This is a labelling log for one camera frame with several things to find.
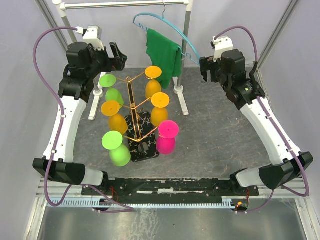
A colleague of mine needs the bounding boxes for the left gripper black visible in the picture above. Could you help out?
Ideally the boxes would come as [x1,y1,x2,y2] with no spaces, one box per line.
[86,42,127,79]

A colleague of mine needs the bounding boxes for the lime green wine glass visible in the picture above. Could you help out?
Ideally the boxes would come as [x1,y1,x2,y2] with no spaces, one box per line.
[99,74,124,107]

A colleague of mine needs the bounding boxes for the orange wine glass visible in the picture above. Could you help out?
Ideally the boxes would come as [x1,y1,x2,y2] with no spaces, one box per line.
[151,92,170,127]
[101,100,128,135]
[145,66,162,99]

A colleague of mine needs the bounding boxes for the pink wine glass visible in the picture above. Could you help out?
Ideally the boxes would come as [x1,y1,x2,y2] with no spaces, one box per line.
[156,120,180,155]

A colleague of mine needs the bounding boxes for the silver white clothes rail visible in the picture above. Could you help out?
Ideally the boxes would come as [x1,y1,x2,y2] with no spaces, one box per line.
[51,0,195,121]

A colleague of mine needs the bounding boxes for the gold wine glass rack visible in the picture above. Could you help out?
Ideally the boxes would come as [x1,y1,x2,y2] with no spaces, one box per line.
[119,72,160,163]

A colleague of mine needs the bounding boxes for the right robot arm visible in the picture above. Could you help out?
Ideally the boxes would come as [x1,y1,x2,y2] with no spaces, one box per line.
[199,49,314,196]

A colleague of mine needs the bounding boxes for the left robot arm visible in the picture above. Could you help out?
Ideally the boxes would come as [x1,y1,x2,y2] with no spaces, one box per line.
[32,42,128,195]

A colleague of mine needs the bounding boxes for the green cloth on hanger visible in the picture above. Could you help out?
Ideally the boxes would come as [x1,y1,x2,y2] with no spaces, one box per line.
[146,28,182,89]

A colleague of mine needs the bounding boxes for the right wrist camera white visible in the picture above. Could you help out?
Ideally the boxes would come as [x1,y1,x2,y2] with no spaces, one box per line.
[212,35,234,62]

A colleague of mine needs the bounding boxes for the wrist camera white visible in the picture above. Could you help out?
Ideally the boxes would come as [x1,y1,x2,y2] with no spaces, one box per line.
[76,25,104,51]
[212,35,234,62]

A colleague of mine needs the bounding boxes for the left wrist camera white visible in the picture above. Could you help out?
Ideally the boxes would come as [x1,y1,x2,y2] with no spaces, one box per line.
[76,25,104,51]

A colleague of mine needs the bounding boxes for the teal wire clothes hanger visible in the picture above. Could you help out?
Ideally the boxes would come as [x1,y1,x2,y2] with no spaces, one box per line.
[132,1,202,66]

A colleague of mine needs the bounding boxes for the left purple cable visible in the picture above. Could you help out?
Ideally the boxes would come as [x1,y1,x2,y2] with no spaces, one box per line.
[33,26,136,214]

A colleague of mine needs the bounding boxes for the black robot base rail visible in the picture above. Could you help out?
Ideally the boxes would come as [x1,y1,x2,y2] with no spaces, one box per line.
[97,178,259,205]

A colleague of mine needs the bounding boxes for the light blue cable duct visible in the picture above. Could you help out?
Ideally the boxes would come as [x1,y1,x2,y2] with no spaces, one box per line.
[58,197,236,210]

